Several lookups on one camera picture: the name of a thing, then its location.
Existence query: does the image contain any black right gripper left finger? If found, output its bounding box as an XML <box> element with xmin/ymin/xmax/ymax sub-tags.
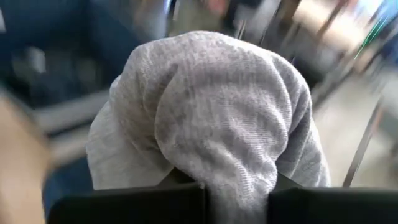
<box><xmin>47</xmin><ymin>182</ymin><xmax>208</xmax><ymax>224</ymax></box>

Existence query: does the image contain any light grey knit cloth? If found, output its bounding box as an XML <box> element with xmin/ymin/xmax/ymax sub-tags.
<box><xmin>85</xmin><ymin>30</ymin><xmax>332</xmax><ymax>224</ymax></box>

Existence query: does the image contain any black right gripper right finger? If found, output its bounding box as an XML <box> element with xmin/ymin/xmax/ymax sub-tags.
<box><xmin>266</xmin><ymin>185</ymin><xmax>398</xmax><ymax>224</ymax></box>

